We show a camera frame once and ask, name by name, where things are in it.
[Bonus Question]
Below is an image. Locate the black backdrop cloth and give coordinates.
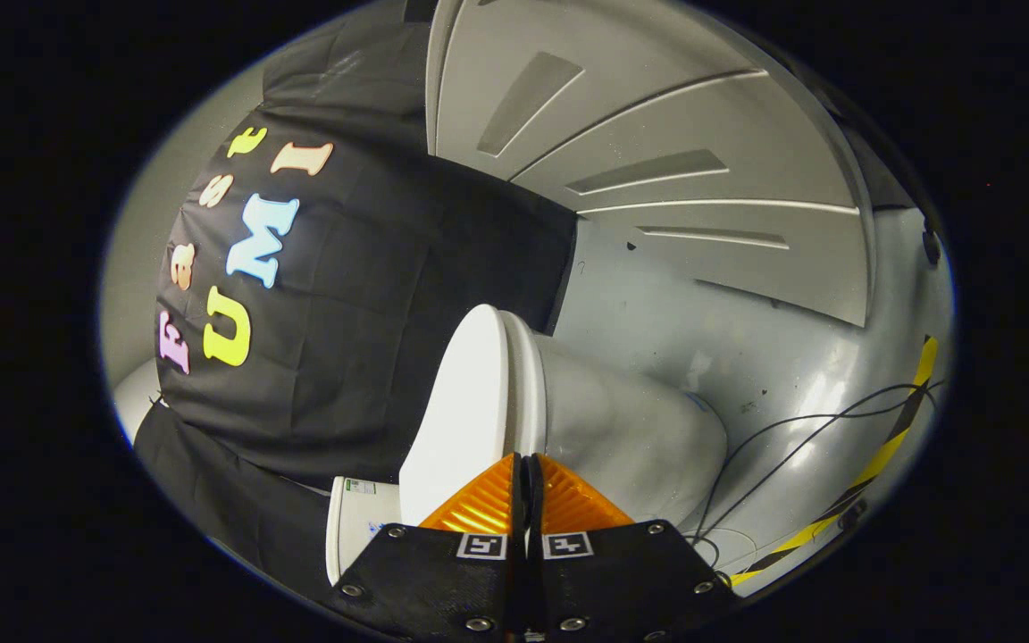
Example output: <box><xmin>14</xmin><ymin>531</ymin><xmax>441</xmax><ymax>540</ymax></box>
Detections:
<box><xmin>133</xmin><ymin>4</ymin><xmax>578</xmax><ymax>595</ymax></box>

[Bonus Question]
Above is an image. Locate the black floor cable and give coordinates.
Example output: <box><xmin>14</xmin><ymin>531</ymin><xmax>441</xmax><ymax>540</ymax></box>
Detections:
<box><xmin>707</xmin><ymin>393</ymin><xmax>926</xmax><ymax>539</ymax></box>
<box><xmin>693</xmin><ymin>382</ymin><xmax>946</xmax><ymax>541</ymax></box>

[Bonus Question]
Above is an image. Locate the white toilet seat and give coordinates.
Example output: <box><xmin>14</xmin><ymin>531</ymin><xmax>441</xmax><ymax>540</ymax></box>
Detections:
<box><xmin>498</xmin><ymin>309</ymin><xmax>553</xmax><ymax>461</ymax></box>

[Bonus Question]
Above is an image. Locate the yellow black floor tape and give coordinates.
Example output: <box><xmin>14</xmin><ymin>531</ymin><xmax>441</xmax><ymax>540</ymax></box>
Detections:
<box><xmin>729</xmin><ymin>337</ymin><xmax>940</xmax><ymax>588</ymax></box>

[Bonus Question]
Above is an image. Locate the white toilet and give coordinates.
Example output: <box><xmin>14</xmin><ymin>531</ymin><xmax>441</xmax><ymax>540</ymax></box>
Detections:
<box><xmin>325</xmin><ymin>330</ymin><xmax>730</xmax><ymax>586</ymax></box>

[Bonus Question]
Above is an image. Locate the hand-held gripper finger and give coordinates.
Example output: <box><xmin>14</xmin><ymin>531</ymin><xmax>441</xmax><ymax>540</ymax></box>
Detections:
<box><xmin>523</xmin><ymin>453</ymin><xmax>739</xmax><ymax>643</ymax></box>
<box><xmin>327</xmin><ymin>453</ymin><xmax>529</xmax><ymax>643</ymax></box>

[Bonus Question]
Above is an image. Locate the white toilet lid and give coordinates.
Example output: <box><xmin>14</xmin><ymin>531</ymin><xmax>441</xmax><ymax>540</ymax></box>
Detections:
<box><xmin>398</xmin><ymin>304</ymin><xmax>515</xmax><ymax>528</ymax></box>

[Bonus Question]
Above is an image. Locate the white drawer cabinet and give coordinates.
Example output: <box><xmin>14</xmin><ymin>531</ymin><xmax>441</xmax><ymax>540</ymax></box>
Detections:
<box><xmin>425</xmin><ymin>0</ymin><xmax>877</xmax><ymax>327</ymax></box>

